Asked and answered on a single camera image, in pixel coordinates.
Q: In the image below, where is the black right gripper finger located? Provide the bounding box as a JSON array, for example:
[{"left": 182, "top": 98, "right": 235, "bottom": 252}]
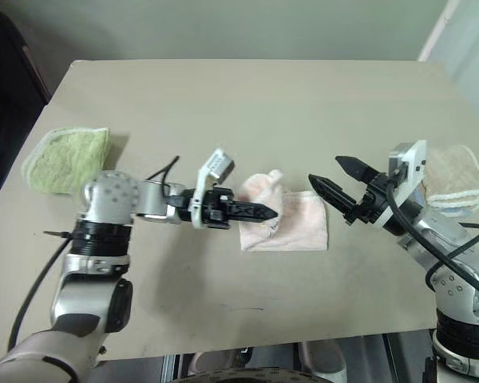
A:
[
  {"left": 308, "top": 173, "right": 361, "bottom": 219},
  {"left": 335, "top": 155, "right": 378, "bottom": 185}
]

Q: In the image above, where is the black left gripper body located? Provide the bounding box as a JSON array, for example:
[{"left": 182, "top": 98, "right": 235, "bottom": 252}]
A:
[{"left": 200, "top": 187, "right": 241, "bottom": 232}]

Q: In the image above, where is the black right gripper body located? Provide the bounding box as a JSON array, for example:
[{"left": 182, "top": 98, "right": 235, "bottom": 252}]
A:
[{"left": 344, "top": 172, "right": 395, "bottom": 227}]

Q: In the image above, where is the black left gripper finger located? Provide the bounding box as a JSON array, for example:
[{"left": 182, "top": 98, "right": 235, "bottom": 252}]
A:
[
  {"left": 230, "top": 211, "right": 280, "bottom": 225},
  {"left": 230, "top": 200, "right": 280, "bottom": 218}
]

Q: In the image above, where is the pink towel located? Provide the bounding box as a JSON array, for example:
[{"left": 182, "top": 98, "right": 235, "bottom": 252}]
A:
[{"left": 238, "top": 168, "right": 330, "bottom": 254}]

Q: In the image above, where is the beige folded towel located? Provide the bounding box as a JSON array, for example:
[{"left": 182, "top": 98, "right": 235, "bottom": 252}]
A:
[{"left": 420, "top": 144, "right": 479, "bottom": 209}]

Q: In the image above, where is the green folded towel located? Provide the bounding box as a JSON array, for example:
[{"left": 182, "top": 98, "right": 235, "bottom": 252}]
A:
[{"left": 20, "top": 126, "right": 113, "bottom": 197}]

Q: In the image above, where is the pink slipper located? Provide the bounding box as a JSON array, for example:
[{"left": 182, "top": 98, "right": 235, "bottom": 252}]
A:
[
  {"left": 188, "top": 350, "right": 225, "bottom": 375},
  {"left": 296, "top": 340, "right": 347, "bottom": 381}
]

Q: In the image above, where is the round dotted dark disc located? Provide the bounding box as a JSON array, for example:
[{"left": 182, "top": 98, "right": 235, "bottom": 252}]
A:
[{"left": 186, "top": 368, "right": 321, "bottom": 383}]

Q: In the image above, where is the dark brown cabinet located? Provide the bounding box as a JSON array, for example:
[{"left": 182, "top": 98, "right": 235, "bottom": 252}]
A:
[{"left": 0, "top": 0, "right": 51, "bottom": 217}]

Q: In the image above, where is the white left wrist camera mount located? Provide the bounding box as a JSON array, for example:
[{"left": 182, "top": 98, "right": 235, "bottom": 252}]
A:
[{"left": 188, "top": 148, "right": 236, "bottom": 230}]

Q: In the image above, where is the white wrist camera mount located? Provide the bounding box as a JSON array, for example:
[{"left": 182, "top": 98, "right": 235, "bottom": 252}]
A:
[
  {"left": 376, "top": 139, "right": 429, "bottom": 233},
  {"left": 188, "top": 148, "right": 236, "bottom": 230}
]

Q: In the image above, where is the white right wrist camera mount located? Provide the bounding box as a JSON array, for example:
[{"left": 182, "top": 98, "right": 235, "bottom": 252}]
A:
[{"left": 376, "top": 139, "right": 429, "bottom": 233}]

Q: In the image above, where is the white vertical wall trim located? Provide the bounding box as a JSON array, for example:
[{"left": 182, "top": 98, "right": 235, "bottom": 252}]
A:
[{"left": 416, "top": 0, "right": 457, "bottom": 62}]

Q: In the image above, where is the grey metal table frame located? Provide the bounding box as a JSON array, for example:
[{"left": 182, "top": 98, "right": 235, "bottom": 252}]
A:
[{"left": 160, "top": 353, "right": 185, "bottom": 383}]

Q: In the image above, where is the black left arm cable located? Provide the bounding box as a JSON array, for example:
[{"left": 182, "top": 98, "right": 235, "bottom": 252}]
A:
[{"left": 7, "top": 155, "right": 184, "bottom": 353}]

